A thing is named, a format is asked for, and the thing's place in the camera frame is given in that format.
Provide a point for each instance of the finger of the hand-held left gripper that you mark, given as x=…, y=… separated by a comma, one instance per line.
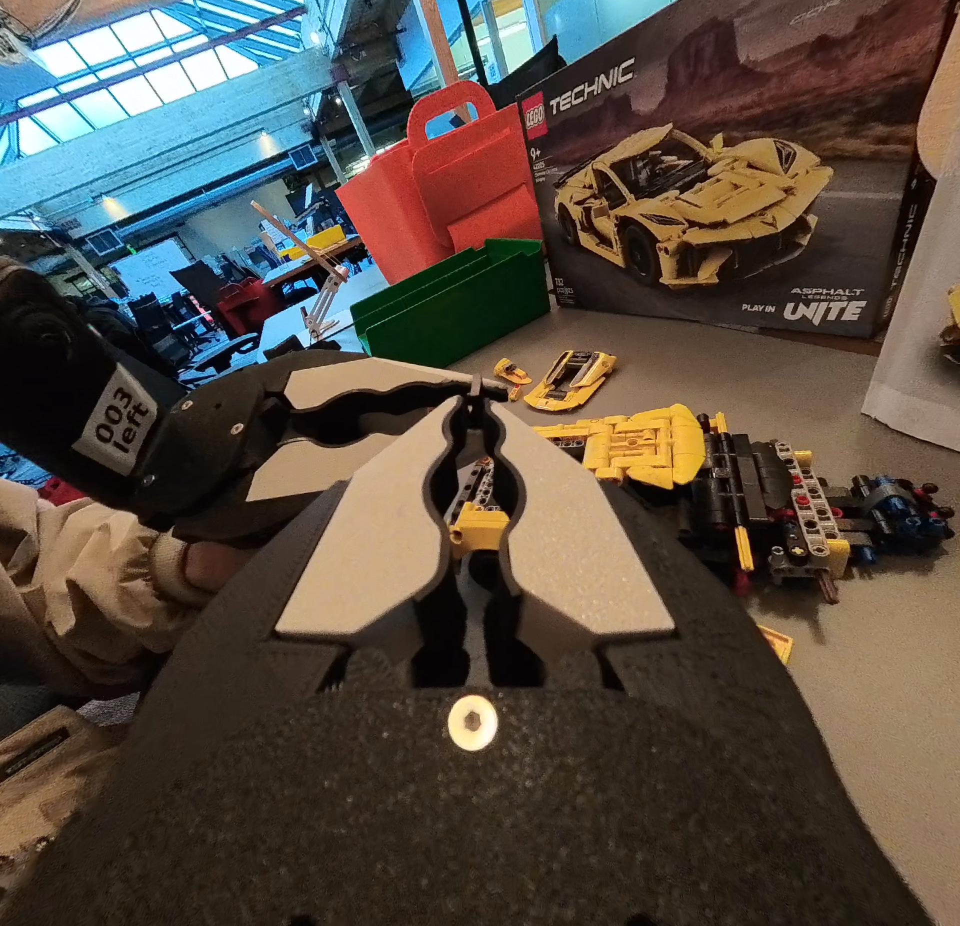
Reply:
x=360, y=378
x=315, y=468

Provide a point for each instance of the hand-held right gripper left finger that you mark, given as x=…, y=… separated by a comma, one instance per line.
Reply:
x=360, y=558

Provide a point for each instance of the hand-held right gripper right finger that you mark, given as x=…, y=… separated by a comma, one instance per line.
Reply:
x=592, y=558

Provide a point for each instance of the thin black toy connector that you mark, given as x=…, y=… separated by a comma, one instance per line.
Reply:
x=478, y=392

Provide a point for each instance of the yellow toy car model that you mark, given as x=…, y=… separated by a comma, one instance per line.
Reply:
x=660, y=446

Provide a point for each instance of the yellow toy panel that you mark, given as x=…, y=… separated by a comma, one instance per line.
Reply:
x=777, y=645

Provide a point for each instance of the person's left forearm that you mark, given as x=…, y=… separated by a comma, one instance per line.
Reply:
x=75, y=588

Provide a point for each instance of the grey desk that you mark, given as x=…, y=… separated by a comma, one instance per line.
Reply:
x=862, y=641

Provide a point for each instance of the person's left hand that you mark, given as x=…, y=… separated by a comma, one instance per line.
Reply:
x=214, y=566

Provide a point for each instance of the green plastic bin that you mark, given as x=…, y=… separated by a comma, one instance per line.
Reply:
x=450, y=311

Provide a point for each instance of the red office chair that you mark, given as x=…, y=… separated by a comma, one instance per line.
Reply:
x=244, y=303

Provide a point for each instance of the yellow toy body section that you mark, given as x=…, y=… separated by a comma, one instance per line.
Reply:
x=514, y=373

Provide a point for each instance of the yellow toy car hood section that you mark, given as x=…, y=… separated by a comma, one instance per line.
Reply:
x=570, y=382

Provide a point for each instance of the red carry bag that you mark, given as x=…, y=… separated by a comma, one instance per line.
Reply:
x=450, y=191

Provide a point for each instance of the person's beige jacket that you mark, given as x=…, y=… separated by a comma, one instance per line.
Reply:
x=45, y=776

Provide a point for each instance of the toy car cardboard box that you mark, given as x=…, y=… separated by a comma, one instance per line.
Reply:
x=712, y=191

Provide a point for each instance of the toy car instruction booklet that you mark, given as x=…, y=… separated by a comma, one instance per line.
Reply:
x=922, y=341

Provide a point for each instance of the wooden sign with paper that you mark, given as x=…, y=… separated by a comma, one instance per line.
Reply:
x=941, y=116

